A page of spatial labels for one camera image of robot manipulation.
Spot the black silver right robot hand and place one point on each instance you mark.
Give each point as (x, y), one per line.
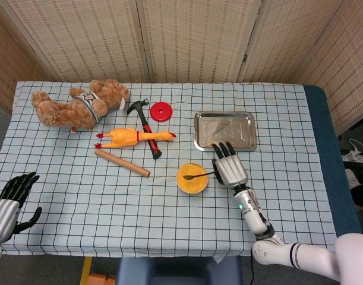
(231, 172)

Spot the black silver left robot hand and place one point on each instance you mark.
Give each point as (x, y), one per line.
(3, 215)

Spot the black spoon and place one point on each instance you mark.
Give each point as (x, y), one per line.
(188, 177)

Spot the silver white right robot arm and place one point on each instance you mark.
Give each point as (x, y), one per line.
(254, 216)

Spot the yellow bowl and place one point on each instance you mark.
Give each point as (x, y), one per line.
(193, 185)

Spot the rectangular steel tray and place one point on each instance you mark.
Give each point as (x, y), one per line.
(225, 127)

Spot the red disc with hole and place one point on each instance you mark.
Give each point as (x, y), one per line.
(166, 114)

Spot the yellow strip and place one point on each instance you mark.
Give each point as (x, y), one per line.
(85, 270)

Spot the blue padded table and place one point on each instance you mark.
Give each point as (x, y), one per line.
(320, 124)

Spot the black red claw hammer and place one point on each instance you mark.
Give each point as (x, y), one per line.
(143, 117)

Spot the light blue checked tablecloth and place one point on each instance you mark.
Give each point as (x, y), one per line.
(110, 207)

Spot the brown cardboard tube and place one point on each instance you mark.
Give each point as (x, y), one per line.
(121, 162)

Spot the blue chair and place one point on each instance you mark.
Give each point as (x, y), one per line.
(178, 271)

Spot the yellow rubber chicken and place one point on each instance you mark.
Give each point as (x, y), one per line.
(121, 137)

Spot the orange box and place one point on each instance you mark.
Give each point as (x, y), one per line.
(102, 279)

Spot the white shoe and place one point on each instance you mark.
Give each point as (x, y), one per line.
(353, 178)

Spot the white power adapter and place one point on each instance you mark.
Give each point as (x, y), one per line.
(355, 156)

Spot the brown teddy bear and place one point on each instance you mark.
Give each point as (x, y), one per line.
(71, 110)

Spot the beige woven folding screen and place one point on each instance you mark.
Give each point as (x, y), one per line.
(193, 38)

